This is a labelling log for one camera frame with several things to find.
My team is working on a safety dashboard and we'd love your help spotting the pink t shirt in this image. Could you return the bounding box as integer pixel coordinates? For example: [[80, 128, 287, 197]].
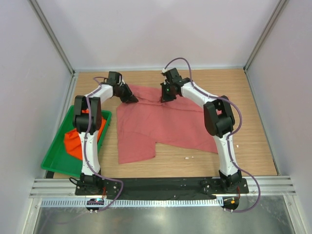
[[117, 85, 217, 164]]

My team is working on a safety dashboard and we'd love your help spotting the slotted white cable duct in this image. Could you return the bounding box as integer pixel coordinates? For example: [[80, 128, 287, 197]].
[[40, 197, 223, 208]]

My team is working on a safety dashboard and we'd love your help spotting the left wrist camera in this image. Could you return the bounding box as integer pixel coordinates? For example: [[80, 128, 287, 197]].
[[106, 71, 123, 86]]

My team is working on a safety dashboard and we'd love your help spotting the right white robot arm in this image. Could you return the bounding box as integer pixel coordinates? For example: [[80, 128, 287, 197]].
[[160, 78, 242, 193]]

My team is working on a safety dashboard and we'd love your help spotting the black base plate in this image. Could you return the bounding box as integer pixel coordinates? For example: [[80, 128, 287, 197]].
[[70, 177, 249, 200]]

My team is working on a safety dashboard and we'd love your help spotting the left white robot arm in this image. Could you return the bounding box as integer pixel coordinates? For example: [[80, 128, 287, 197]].
[[73, 81, 138, 195]]

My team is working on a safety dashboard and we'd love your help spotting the aluminium rail profile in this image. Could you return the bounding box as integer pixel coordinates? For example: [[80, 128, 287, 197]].
[[30, 175, 296, 197]]

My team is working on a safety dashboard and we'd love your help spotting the green plastic tray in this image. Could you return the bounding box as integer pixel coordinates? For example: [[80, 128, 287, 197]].
[[40, 105, 113, 177]]

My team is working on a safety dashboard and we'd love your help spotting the orange t shirt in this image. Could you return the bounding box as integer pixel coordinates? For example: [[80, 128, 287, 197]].
[[63, 117, 107, 160]]

